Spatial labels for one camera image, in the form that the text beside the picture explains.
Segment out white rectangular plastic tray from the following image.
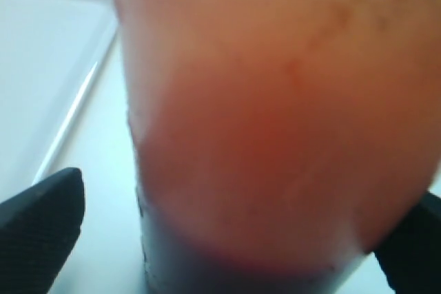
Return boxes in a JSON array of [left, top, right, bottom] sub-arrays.
[[1, 0, 116, 199]]

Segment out red sauce squeeze bottle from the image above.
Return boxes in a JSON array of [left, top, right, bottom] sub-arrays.
[[114, 0, 440, 293]]

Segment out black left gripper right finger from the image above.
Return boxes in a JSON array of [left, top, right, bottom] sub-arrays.
[[373, 192, 441, 294]]

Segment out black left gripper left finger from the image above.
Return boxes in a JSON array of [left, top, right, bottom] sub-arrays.
[[1, 167, 85, 293]]

